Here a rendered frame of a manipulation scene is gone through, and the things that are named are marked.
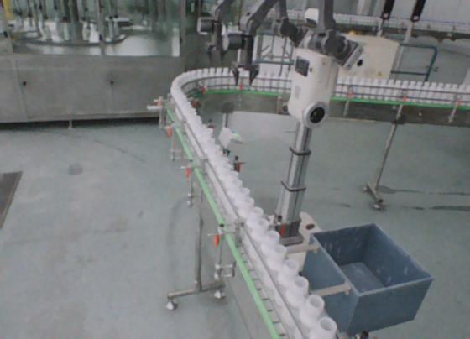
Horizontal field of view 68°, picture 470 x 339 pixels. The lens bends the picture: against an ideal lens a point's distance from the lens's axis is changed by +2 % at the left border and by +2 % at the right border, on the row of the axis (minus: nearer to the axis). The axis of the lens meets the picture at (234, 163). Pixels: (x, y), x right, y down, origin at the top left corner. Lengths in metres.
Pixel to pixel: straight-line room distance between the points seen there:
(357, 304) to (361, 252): 0.43
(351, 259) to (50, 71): 3.77
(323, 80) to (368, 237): 0.81
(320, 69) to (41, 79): 3.39
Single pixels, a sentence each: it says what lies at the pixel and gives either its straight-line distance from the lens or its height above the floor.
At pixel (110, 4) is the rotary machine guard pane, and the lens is 4.37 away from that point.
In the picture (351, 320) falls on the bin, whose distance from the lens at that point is 1.33.
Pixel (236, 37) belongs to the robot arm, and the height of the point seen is 1.60.
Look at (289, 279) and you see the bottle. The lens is 0.95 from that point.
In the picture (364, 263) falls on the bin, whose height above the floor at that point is 0.74.
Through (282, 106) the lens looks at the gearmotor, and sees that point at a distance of 2.85.
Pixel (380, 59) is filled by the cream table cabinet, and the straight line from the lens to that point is 5.60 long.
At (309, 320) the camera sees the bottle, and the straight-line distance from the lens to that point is 0.89.
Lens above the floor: 1.80
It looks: 28 degrees down
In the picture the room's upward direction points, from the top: 5 degrees clockwise
